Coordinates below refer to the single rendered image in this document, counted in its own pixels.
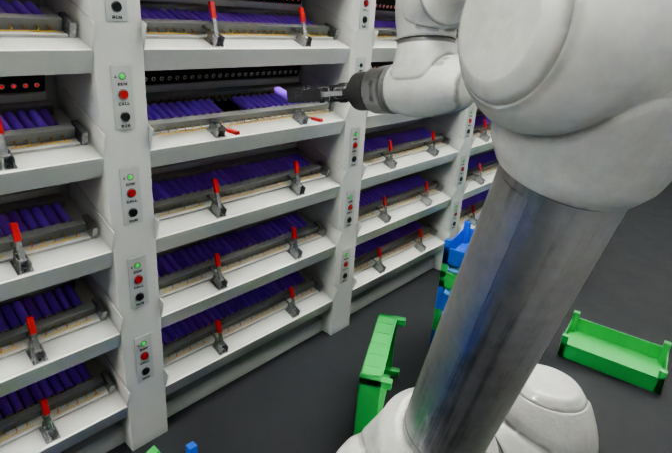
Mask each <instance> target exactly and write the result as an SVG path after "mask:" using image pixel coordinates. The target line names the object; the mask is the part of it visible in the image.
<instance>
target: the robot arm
mask: <svg viewBox="0 0 672 453"><path fill-rule="evenodd" d="M395 24H396V30H397V48H396V54H395V58H394V62H393V64H391V65H386V66H381V67H378V68H370V69H369V70H368V71H364V72H357V73H355V74H353V75H352V76H351V78H350V79H349V82H348V83H347V82H343V83H339V84H336V85H329V86H328V88H326V87H324V88H323V87H320V88H318V87H309V85H308V86H305V88H297V89H287V101H288V103H297V102H312V101H320V103H325V101H328V100H329V101H330V102H340V103H347V102H348V101H349V102H350V104H351V106H352V107H353V108H355V109H356V110H359V111H368V110H369V111H370V112H372V113H374V114H403V115H405V116H409V117H436V116H442V115H448V114H453V113H457V112H460V111H463V110H465V109H467V108H468V107H470V106H471V105H472V104H473V102H475V104H476V105H477V107H478V108H479V109H480V110H481V111H482V113H483V114H484V115H485V116H486V117H487V118H488V119H489V120H490V121H491V132H490V134H491V139H492V144H493V148H494V151H495V155H496V158H497V160H498V162H499V165H498V168H497V170H496V173H495V176H494V178H493V181H492V184H491V186H490V189H489V192H488V194H487V197H486V200H485V202H484V205H483V208H482V210H481V213H480V215H479V218H478V221H477V223H476V226H475V229H474V231H473V234H472V237H471V239H470V242H469V245H468V247H467V250H466V252H465V255H464V258H463V260H462V263H461V266H460V268H459V271H458V274H457V276H456V279H455V282H454V284H453V287H452V289H451V292H450V295H449V297H448V300H447V303H446V305H445V308H444V311H443V313H442V316H441V319H440V321H439V324H438V327H437V329H436V332H435V334H434V337H433V340H432V342H431V345H430V348H429V350H428V353H427V356H426V358H425V361H424V364H423V366H422V369H421V371H420V374H419V377H418V379H417V382H416V385H415V387H413V388H409V389H406V390H404V391H401V392H400V393H398V394H396V395H395V396H394V397H393V398H392V399H390V401H389V402H388V403H387V404H386V406H385V407H384V408H383V409H382V410H381V411H380V413H379V414H378V415H377V416H376V417H375V418H374V419H373V420H372V421H371V422H370V423H369V424H368V425H367V426H366V427H364V429H363V431H362V432H361V433H359V434H356V435H354V436H352V437H350V438H349V439H348V440H347V441H346V442H345V443H344V444H343V445H342V446H341V447H340V448H339V450H338V451H337V452H336V453H598V451H599V437H598V430H597V424H596V420H595V415H594V412H593V409H592V406H591V403H590V402H589V400H587V399H586V397H585V395H584V393H583V391H582V390H581V388H580V386H579V385H578V384H577V383H576V382H575V381H574V380H573V379H572V378H571V377H569V376H568V375H566V374H565V373H563V372H561V371H559V370H557V369H555V368H552V367H549V366H545V365H541V364H537V363H538V362H539V360H540V358H541V357H542V355H543V353H544V352H545V350H546V348H547V346H548V345H549V343H550V341H551V340H552V338H553V336H554V335H555V333H556V331H557V329H558V328H559V326H560V324H561V323H562V321H563V319H564V318H565V316H566V314H567V312H568V311H569V309H570V307H571V306H572V304H573V302H574V301H575V299H576V297H577V295H578V294H579V292H580V290H581V289H582V287H583V285H584V283H585V282H586V280H587V278H588V277H589V275H590V273H591V272H592V270H593V268H594V266H595V265H596V263H597V261H598V260H599V258H600V256H601V255H602V253H603V251H604V249H605V248H606V246H607V244H608V243H609V241H610V239H611V238H612V236H613V234H614V232H615V231H616V229H617V227H618V226H619V224H620V222H621V221H622V219H623V217H624V215H625V214H626V212H627V210H629V209H631V208H634V207H636V206H638V205H640V204H643V203H645V202H647V201H649V200H650V199H652V198H654V197H656V196H657V195H659V194H660V193H661V192H662V191H663V190H664V189H665V188H666V187H667V186H668V185H669V184H670V183H671V182H672V0H396V2H395ZM457 28H459V31H458V54H459V55H457V51H456V31H457Z"/></svg>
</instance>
